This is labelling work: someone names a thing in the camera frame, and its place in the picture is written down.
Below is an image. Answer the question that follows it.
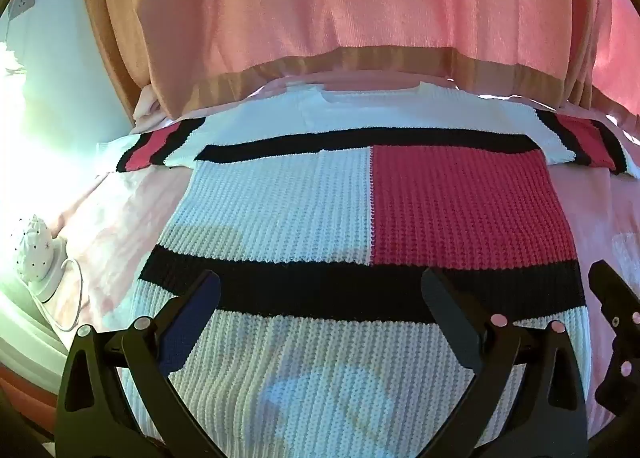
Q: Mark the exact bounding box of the white dotted night lamp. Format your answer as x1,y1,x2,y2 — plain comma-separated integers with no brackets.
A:
10,214,67,305

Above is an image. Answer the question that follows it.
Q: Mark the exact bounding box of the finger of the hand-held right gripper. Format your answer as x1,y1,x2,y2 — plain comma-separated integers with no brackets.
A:
587,260,640,414

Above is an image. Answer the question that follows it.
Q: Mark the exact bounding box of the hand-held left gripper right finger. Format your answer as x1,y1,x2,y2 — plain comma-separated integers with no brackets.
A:
420,267,589,458

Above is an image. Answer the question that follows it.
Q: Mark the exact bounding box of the white cable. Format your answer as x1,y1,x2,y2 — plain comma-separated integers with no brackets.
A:
49,258,85,333

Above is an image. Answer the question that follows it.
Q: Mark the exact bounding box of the pale pink cloth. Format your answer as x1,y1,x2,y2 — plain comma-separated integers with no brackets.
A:
131,86,168,121

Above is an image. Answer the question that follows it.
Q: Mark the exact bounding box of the pink printed blanket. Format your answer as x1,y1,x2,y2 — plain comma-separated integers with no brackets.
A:
50,72,640,439

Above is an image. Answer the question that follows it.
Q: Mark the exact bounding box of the white red black knit sweater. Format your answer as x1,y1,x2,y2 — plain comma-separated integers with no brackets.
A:
97,82,640,458

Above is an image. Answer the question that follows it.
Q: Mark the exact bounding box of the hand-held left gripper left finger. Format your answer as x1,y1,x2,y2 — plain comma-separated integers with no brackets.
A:
56,269,223,458

